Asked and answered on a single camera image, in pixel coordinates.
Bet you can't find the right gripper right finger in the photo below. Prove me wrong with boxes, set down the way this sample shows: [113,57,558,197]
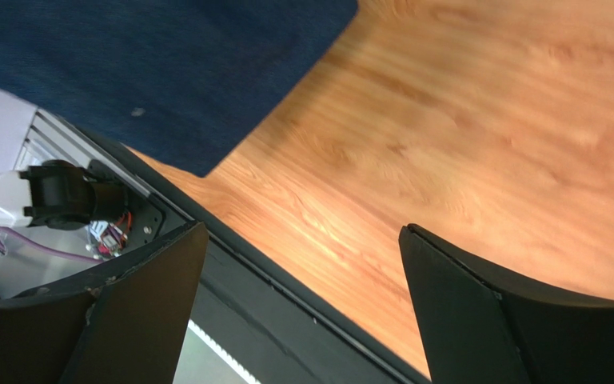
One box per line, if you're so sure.
[399,224,614,383]

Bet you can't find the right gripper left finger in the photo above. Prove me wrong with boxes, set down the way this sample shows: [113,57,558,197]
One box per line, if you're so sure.
[0,223,209,383]

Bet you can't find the dark blue denim trousers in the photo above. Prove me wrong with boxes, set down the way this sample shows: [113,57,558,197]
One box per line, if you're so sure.
[0,1,358,177]

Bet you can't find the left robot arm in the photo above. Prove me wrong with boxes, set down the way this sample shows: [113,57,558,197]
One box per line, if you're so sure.
[0,159,128,231]

